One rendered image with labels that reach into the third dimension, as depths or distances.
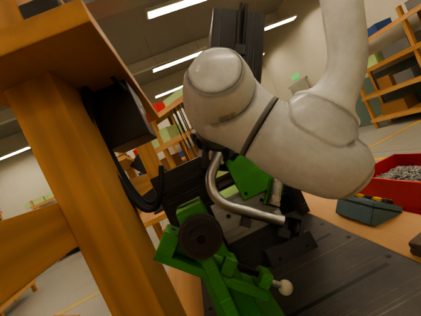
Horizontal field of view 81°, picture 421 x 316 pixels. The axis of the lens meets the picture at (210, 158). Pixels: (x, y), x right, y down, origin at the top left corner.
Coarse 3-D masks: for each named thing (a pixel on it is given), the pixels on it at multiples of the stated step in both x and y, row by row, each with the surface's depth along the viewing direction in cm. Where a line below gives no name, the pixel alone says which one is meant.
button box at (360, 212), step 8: (344, 200) 73; (352, 200) 70; (360, 200) 66; (376, 200) 67; (336, 208) 76; (344, 208) 72; (352, 208) 69; (360, 208) 66; (368, 208) 63; (376, 208) 62; (384, 208) 62; (392, 208) 62; (400, 208) 62; (352, 216) 68; (360, 216) 65; (368, 216) 62; (376, 216) 62; (384, 216) 62; (392, 216) 62; (376, 224) 62
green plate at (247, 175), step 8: (240, 160) 74; (248, 160) 74; (232, 168) 74; (240, 168) 74; (248, 168) 74; (256, 168) 74; (232, 176) 73; (240, 176) 73; (248, 176) 73; (256, 176) 73; (264, 176) 73; (240, 184) 73; (248, 184) 73; (256, 184) 73; (264, 184) 73; (240, 192) 72; (248, 192) 72; (256, 192) 72
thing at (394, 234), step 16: (304, 192) 109; (320, 208) 86; (336, 224) 71; (352, 224) 67; (368, 224) 64; (384, 224) 61; (400, 224) 58; (416, 224) 55; (368, 240) 58; (384, 240) 55; (400, 240) 53; (416, 256) 47
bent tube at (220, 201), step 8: (216, 152) 72; (216, 160) 71; (208, 168) 71; (216, 168) 71; (208, 176) 70; (208, 184) 70; (208, 192) 70; (216, 192) 69; (216, 200) 68; (224, 200) 69; (224, 208) 68; (232, 208) 68; (240, 208) 68; (248, 208) 68; (256, 208) 68; (248, 216) 68; (256, 216) 67; (264, 216) 67; (272, 216) 67; (280, 216) 67; (280, 224) 67
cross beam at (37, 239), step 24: (144, 192) 117; (24, 216) 37; (48, 216) 42; (0, 240) 31; (24, 240) 35; (48, 240) 39; (72, 240) 46; (0, 264) 30; (24, 264) 33; (48, 264) 37; (0, 288) 28
